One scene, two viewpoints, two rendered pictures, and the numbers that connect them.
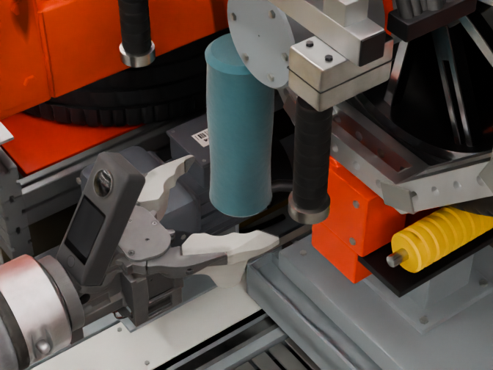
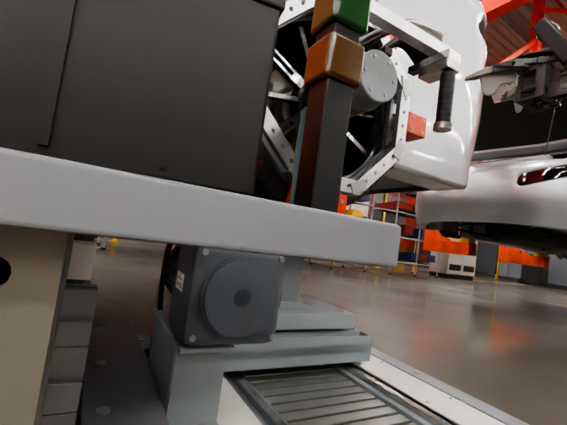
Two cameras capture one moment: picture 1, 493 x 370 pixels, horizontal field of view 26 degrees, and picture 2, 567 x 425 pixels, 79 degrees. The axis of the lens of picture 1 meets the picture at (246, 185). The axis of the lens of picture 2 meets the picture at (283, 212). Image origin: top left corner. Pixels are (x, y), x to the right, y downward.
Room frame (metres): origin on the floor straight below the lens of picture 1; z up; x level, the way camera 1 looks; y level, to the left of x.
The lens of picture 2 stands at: (1.07, 0.81, 0.43)
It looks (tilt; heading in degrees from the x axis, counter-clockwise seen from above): 4 degrees up; 277
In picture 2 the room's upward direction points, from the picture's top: 8 degrees clockwise
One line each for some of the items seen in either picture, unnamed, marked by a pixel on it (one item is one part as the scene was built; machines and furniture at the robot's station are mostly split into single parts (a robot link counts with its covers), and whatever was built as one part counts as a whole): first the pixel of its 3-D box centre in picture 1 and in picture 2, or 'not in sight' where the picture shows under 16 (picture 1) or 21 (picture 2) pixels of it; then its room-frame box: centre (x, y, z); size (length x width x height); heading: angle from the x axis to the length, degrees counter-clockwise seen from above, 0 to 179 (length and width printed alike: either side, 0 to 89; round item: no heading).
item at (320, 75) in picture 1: (340, 62); (439, 66); (0.83, -0.09, 0.93); 0.09 x 0.05 x 0.05; 126
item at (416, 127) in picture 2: not in sight; (408, 126); (0.84, -0.35, 0.85); 0.09 x 0.08 x 0.07; 36
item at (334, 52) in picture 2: not in sight; (333, 67); (1.08, 0.50, 0.59); 0.04 x 0.04 x 0.04; 36
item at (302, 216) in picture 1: (312, 153); (445, 99); (0.81, -0.07, 0.83); 0.04 x 0.04 x 0.16
